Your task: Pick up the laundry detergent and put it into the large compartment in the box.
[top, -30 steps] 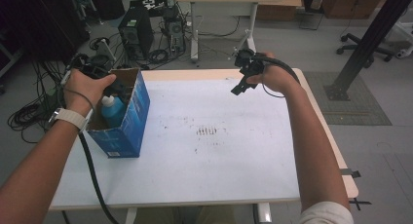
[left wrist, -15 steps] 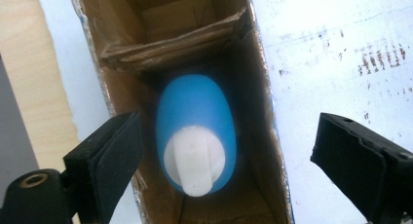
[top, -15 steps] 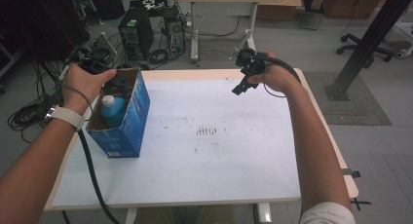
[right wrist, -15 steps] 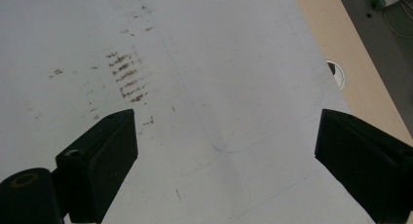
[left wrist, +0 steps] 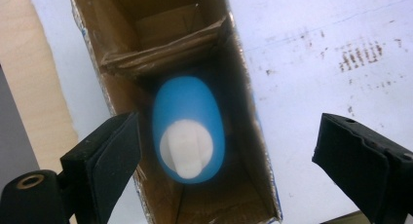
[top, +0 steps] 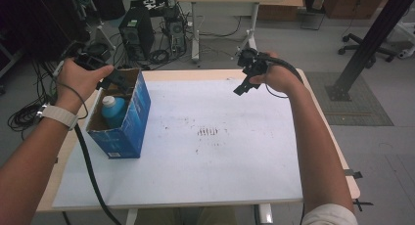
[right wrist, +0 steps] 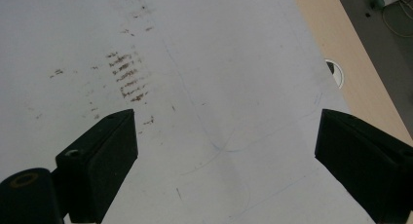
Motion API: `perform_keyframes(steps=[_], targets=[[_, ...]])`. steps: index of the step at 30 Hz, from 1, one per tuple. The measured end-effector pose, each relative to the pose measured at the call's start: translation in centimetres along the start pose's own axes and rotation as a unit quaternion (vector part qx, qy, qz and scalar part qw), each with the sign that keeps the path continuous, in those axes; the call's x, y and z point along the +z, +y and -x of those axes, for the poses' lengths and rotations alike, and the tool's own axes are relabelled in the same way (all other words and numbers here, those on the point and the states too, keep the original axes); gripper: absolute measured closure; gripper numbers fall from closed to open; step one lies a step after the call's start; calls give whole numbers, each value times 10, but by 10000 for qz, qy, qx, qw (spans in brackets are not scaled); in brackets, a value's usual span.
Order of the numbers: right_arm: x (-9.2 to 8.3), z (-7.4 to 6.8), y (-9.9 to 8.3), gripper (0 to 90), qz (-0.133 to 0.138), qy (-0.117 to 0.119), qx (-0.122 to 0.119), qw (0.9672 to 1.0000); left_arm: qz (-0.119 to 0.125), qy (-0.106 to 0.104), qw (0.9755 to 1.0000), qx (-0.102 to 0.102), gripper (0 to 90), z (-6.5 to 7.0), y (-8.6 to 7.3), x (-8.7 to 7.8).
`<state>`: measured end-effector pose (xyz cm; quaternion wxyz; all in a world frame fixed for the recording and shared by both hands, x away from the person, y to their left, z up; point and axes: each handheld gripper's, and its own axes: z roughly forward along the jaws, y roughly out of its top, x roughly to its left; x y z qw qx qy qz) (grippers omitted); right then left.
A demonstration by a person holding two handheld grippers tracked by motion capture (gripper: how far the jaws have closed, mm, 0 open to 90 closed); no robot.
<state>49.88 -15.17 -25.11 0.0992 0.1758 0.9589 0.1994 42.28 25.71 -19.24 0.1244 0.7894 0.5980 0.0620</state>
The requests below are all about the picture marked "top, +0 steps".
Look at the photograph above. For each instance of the black metal pillar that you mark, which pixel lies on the black metal pillar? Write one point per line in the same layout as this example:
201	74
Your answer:
372	39

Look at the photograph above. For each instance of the white shirt sleeve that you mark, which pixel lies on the white shirt sleeve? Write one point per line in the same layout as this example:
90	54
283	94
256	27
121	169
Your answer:
331	216

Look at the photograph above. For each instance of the blue cardboard box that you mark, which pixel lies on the blue cardboard box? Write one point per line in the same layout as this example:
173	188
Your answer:
130	133

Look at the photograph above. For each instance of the black tape cross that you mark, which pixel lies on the black tape cross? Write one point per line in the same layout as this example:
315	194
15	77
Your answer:
360	204

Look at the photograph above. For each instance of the black tape strip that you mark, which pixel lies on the black tape strip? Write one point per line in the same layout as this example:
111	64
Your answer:
354	174

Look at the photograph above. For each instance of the blue plastic bottle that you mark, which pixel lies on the blue plastic bottle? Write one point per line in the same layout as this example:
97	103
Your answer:
113	112

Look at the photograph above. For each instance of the black computer tower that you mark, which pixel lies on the black computer tower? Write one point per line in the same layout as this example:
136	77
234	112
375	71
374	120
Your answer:
137	32

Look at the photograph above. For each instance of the open computer case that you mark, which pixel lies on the open computer case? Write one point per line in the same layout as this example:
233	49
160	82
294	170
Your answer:
175	32

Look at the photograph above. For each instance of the white table mat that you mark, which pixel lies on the white table mat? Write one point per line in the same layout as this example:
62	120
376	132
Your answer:
228	159

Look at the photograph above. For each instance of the white band wristwatch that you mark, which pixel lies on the white band wristwatch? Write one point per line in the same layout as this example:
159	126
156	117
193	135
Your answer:
58	115

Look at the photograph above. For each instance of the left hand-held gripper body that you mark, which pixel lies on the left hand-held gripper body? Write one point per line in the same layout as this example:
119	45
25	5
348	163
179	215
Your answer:
91	58

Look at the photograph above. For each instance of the white table leg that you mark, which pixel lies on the white table leg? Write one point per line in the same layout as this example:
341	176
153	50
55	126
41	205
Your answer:
132	216
266	214

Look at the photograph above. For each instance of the grey floor mat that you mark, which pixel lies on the grey floor mat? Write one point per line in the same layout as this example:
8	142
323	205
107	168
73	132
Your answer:
359	111

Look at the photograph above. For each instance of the wooden cabinet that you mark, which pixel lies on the wooden cabinet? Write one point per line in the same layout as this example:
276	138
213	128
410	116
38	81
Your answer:
355	3

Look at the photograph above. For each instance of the person's right hand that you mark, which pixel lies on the person's right hand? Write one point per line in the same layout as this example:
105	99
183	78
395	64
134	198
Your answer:
279	78

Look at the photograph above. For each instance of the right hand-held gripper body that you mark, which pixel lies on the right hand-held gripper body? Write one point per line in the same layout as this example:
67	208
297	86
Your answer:
253	62

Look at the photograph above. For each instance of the khaki pants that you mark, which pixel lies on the khaki pants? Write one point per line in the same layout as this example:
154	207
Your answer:
195	216

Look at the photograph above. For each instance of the person's left hand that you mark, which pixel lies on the person's left hand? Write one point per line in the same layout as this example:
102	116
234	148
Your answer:
78	83

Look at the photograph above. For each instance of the black office chair base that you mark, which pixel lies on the black office chair base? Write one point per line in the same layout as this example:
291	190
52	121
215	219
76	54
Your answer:
357	44

